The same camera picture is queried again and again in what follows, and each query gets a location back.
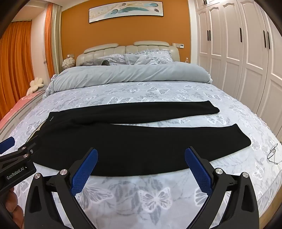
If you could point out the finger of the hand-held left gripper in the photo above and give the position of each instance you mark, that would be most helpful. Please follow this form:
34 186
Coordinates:
6 144
28 149

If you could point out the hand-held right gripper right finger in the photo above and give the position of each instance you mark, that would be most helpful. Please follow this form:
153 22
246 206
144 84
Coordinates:
199 170

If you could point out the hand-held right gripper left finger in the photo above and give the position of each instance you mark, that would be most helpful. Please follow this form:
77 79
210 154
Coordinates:
84 170

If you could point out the black pants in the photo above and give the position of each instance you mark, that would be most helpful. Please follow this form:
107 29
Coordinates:
132 145

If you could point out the person's left hand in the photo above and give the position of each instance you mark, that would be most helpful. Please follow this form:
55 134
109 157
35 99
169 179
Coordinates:
11 200

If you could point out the pink seat cushion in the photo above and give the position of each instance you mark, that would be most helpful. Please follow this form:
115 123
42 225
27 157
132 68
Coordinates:
19 103

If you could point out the butterfly print bed sheet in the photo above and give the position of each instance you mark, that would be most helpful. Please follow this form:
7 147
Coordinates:
154 198

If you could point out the white flower plush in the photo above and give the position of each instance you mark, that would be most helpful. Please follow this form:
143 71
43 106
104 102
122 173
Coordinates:
36 84

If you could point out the eyeglasses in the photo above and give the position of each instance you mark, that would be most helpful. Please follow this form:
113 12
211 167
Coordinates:
272 153

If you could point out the wide orange curtain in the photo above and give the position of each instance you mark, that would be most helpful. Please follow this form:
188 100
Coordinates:
15 61

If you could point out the white bedside ornament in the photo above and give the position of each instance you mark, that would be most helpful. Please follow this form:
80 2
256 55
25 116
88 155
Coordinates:
67 62

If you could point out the grey duvet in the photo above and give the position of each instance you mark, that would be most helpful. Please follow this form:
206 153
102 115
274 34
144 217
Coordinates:
132 74

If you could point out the narrow orange curtain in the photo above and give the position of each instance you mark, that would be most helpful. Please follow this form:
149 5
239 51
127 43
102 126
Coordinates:
49 39

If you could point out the butterfly print pillow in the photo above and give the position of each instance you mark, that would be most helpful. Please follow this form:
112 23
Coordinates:
158 57
114 59

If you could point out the beige curtain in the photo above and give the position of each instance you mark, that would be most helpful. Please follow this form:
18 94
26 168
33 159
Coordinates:
57 37

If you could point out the white wardrobe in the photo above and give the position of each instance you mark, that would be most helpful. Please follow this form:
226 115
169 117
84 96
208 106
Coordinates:
238 55

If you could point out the white wall switch panel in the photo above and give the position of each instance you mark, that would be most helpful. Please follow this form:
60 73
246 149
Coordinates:
178 45

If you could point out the feather wall painting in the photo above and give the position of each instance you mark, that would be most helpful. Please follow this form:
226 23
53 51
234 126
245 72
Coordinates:
126 10

